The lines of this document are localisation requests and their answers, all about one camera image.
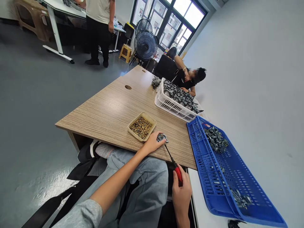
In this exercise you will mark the person's left hand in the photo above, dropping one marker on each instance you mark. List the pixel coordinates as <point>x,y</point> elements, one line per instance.
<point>150,143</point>

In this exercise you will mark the person's right hand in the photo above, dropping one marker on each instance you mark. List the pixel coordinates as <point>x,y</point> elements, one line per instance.
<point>184,196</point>

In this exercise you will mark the round grey metal part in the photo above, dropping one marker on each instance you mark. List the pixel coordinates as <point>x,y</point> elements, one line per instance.
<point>162,138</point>

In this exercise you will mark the pile of brass screws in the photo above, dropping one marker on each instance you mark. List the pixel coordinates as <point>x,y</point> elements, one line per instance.
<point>141,127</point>

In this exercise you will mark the beige plastic tray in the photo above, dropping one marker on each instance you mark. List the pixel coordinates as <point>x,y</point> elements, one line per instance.
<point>152,123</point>

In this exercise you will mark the blue plastic basket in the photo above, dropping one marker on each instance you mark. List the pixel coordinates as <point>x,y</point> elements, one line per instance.
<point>209,164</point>

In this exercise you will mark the white plastic basket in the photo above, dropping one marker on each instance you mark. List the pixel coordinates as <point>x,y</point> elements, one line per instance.
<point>166,104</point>

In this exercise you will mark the wooden desk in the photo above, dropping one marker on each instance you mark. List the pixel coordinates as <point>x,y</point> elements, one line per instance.
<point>111,107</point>

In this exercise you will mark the pile of black metal parts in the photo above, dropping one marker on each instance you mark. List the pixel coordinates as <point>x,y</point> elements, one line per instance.
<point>178,93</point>

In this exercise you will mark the black metal part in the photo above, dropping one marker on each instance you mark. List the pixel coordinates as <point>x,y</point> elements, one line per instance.
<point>234,223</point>

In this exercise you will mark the small heap of grey parts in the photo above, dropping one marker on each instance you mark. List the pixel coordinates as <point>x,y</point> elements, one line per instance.
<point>241,199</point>

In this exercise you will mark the grey metal parts cluster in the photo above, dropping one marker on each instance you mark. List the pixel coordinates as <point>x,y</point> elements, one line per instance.
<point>156,82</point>

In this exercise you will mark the large heap of grey parts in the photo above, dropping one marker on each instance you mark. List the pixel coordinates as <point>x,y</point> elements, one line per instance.
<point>217,140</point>

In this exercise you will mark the black chair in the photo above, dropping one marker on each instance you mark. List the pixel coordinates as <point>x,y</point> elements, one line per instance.
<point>166,67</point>

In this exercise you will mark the yellow plastic stool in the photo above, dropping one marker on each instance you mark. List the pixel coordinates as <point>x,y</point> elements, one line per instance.
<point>125,52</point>

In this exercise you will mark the black standing fan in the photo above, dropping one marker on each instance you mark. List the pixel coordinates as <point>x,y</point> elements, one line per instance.
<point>145,45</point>
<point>144,25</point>

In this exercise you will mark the black framed window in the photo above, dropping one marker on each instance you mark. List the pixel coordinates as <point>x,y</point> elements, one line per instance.
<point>171,21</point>

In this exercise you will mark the white table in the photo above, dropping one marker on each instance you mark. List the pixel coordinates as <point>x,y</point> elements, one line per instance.
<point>59,14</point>

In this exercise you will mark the stack of brown plastic stools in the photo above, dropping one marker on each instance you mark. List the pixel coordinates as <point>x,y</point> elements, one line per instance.
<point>33,19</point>

